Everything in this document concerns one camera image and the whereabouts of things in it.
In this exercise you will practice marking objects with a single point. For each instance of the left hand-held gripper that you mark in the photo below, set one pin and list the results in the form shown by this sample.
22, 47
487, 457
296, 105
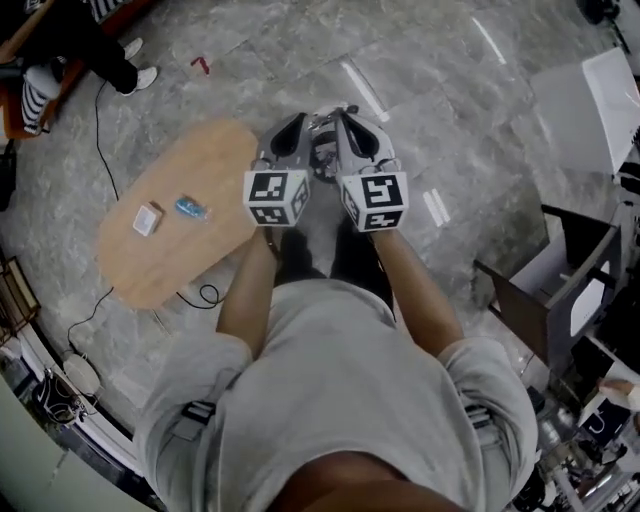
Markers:
272, 192

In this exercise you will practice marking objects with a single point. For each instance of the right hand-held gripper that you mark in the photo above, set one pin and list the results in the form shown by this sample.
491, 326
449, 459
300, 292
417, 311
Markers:
380, 197

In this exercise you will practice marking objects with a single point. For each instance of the black mesh waste bin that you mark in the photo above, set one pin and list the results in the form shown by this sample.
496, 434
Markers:
322, 150

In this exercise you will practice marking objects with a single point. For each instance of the blue wrapper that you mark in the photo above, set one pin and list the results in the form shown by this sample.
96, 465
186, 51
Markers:
190, 207

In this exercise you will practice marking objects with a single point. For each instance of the white plastic tray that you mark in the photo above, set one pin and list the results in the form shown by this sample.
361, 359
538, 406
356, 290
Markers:
148, 219

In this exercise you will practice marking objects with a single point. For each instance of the person's right forearm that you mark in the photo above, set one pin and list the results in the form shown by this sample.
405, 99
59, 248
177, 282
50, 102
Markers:
415, 300

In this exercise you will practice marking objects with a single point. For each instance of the person's left forearm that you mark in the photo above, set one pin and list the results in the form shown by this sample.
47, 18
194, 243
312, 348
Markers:
247, 300

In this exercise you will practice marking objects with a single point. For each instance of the oval wooden table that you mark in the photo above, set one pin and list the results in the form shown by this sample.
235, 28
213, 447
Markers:
200, 160

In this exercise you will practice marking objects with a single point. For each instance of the person's black trousers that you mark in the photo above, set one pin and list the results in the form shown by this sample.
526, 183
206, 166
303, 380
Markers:
310, 255

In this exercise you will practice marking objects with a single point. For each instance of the brown wooden cabinet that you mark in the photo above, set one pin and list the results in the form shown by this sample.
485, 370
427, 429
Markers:
525, 310

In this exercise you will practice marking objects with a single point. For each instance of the white table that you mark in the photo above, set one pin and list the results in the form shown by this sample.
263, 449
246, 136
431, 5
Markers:
600, 110

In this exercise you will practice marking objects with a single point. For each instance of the person's grey shirt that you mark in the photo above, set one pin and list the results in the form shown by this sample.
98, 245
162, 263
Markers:
340, 400

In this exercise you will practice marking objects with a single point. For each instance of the grey pillow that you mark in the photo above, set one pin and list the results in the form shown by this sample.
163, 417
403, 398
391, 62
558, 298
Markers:
42, 80

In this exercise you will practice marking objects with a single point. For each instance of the striped blanket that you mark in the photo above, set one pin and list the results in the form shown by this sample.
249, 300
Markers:
31, 107

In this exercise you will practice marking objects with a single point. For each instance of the orange sofa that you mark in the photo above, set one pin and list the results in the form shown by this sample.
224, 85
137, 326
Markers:
15, 110

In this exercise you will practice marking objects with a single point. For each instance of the black framed monitor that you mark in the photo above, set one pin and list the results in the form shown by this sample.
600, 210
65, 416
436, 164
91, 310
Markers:
590, 305

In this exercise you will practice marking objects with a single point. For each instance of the white round floor device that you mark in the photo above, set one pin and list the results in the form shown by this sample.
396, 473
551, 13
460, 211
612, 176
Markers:
81, 374

